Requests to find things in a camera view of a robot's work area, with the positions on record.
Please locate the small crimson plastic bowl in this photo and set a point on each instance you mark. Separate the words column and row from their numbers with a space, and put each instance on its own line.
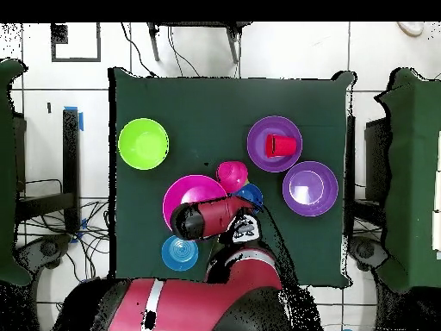
column 231, row 174

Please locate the dark blue plastic bowl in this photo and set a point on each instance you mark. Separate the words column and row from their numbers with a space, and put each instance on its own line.
column 253, row 193

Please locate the large pink plastic bowl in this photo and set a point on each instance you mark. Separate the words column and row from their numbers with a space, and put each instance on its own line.
column 186, row 188

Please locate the purple plastic bowl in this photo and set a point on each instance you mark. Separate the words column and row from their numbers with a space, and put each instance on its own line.
column 258, row 158
column 327, row 203

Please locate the red plastic cup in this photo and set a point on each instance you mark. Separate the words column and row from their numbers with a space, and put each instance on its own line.
column 282, row 146

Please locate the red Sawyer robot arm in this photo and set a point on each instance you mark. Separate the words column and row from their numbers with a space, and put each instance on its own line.
column 193, row 307

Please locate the dark green tablecloth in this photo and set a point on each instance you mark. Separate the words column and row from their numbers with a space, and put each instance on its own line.
column 206, row 103

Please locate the light blue plastic bowl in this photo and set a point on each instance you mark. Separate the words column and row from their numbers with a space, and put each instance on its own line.
column 180, row 252

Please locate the green plastic bowl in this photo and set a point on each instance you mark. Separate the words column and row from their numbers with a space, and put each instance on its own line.
column 143, row 144

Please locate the blue tape strip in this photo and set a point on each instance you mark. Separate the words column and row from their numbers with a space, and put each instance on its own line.
column 81, row 122

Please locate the stand with metal legs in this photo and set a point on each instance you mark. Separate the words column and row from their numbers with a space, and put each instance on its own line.
column 154, row 43

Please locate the green cloth covered side table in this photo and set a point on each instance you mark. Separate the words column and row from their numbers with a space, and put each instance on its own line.
column 413, row 172
column 8, row 172

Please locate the white oval object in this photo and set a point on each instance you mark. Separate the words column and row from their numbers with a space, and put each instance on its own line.
column 411, row 28

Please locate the black metal post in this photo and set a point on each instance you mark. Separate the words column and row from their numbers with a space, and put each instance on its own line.
column 350, row 172

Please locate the black metal frame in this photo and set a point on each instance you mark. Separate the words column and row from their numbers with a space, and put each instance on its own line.
column 70, row 155

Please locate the grey pedestal foot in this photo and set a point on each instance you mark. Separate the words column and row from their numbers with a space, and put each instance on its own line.
column 48, row 248
column 365, row 250

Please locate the black square floor frame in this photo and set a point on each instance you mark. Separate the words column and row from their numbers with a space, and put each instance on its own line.
column 75, row 60

